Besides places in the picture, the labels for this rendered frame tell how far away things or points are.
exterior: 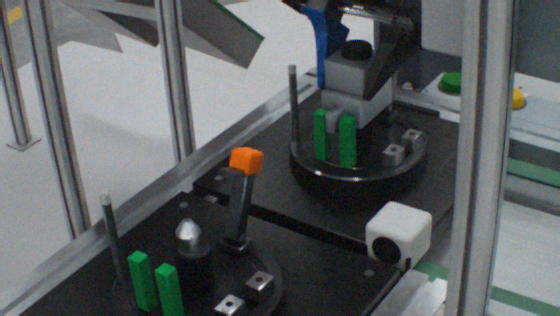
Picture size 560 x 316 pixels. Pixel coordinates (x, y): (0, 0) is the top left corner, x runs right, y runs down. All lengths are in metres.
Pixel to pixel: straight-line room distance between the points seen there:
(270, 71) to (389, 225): 0.62
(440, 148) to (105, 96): 0.60
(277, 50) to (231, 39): 0.40
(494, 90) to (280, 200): 0.31
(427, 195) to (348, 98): 0.12
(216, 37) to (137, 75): 0.40
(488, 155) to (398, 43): 0.24
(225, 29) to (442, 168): 0.30
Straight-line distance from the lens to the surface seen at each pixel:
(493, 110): 0.54
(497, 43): 0.52
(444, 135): 0.88
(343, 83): 0.77
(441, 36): 0.58
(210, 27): 0.94
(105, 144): 1.14
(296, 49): 1.36
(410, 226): 0.71
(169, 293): 0.60
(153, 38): 1.08
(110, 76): 1.34
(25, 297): 0.74
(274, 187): 0.80
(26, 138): 1.19
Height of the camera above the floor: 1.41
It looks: 31 degrees down
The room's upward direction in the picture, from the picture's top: 4 degrees counter-clockwise
